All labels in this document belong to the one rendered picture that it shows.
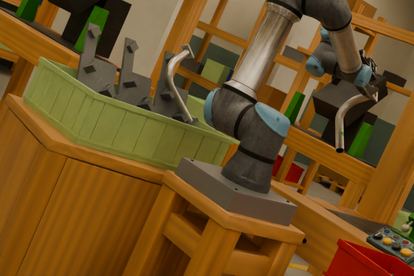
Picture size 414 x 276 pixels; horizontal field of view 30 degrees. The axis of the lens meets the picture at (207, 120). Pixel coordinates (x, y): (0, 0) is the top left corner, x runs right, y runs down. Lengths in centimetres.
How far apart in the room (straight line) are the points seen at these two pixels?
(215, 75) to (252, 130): 665
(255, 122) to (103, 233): 65
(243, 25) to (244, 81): 912
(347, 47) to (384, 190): 77
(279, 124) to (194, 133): 52
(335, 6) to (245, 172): 55
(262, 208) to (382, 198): 95
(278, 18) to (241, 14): 900
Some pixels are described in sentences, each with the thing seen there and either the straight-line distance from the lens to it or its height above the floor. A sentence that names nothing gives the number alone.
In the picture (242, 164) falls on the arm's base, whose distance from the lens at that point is 221.
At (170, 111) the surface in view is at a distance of 290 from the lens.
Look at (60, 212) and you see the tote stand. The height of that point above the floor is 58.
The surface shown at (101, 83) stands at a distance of 272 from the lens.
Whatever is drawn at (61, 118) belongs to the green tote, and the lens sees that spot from 251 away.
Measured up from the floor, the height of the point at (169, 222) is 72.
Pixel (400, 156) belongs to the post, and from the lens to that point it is 304.
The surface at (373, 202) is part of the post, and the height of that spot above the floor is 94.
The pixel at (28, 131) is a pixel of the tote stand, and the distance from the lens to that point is 253.
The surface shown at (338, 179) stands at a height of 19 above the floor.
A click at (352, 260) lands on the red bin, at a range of 201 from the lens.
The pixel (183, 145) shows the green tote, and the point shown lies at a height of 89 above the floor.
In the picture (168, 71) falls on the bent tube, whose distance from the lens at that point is 284.
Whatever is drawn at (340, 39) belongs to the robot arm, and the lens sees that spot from 241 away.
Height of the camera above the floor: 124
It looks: 5 degrees down
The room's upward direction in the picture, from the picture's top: 24 degrees clockwise
